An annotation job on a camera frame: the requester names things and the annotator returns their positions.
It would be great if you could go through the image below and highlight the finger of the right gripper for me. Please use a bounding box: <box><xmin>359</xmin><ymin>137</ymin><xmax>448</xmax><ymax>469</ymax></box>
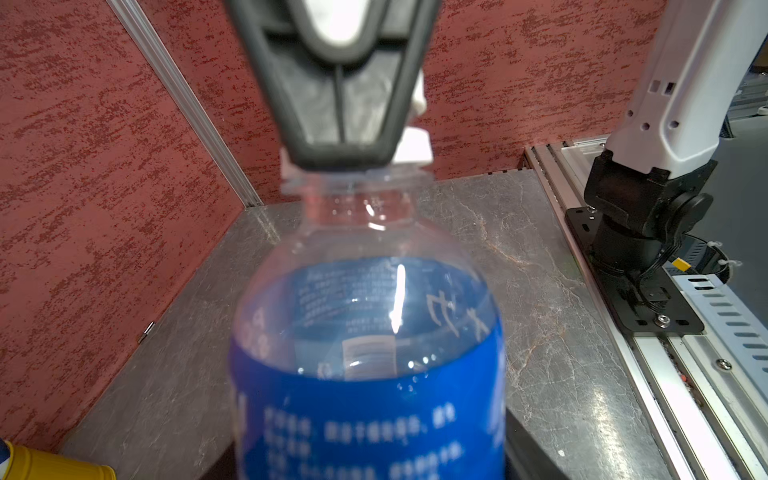
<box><xmin>225</xmin><ymin>1</ymin><xmax>441</xmax><ymax>171</ymax></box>

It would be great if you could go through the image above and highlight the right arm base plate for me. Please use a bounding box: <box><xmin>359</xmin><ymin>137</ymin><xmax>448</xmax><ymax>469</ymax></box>
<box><xmin>565</xmin><ymin>207</ymin><xmax>705</xmax><ymax>337</ymax></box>

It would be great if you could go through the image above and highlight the aluminium mounting rail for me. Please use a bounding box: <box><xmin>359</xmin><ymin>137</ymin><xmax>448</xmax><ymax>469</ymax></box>
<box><xmin>525</xmin><ymin>138</ymin><xmax>767</xmax><ymax>479</ymax></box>

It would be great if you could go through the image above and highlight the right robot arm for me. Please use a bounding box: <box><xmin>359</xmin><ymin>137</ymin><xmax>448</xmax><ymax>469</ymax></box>
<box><xmin>226</xmin><ymin>1</ymin><xmax>767</xmax><ymax>274</ymax></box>

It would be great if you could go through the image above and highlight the yellow pencil cup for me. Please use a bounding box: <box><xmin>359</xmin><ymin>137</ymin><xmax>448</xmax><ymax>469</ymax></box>
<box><xmin>1</xmin><ymin>440</ymin><xmax>117</xmax><ymax>480</ymax></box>

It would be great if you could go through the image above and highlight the clear bottle blue label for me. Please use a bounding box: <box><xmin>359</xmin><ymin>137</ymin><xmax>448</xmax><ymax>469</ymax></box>
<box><xmin>229</xmin><ymin>166</ymin><xmax>505</xmax><ymax>479</ymax></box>

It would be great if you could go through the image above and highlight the perforated cable tray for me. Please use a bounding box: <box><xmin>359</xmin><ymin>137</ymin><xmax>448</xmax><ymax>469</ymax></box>
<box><xmin>672</xmin><ymin>274</ymin><xmax>767</xmax><ymax>400</ymax></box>

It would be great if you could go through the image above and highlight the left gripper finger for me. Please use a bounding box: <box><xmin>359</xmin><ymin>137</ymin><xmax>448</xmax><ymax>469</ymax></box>
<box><xmin>504</xmin><ymin>408</ymin><xmax>568</xmax><ymax>480</ymax></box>

